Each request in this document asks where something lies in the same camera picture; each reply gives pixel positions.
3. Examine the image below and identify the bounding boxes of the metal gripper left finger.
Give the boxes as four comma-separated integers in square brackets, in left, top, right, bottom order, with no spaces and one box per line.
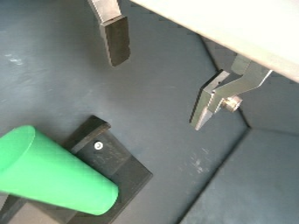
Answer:
[89,0,131,67]

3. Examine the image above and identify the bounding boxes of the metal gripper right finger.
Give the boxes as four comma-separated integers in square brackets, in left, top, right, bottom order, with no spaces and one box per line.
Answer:
[191,55,273,130]

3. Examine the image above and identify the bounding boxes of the green oval rod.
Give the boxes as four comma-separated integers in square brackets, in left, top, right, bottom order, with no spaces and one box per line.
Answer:
[0,125,118,215]

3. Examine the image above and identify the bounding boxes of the black curved fixture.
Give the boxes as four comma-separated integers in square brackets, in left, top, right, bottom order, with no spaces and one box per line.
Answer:
[0,115,154,224]

